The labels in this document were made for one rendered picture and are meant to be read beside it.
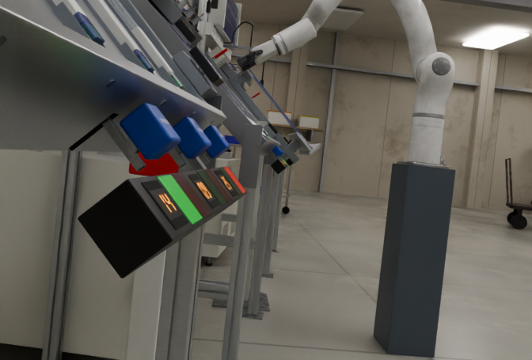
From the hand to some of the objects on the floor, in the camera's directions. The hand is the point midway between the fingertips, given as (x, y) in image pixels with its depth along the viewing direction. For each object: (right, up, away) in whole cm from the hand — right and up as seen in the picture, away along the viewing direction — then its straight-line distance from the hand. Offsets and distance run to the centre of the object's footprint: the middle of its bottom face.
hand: (241, 65), depth 199 cm
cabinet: (-59, -97, -20) cm, 115 cm away
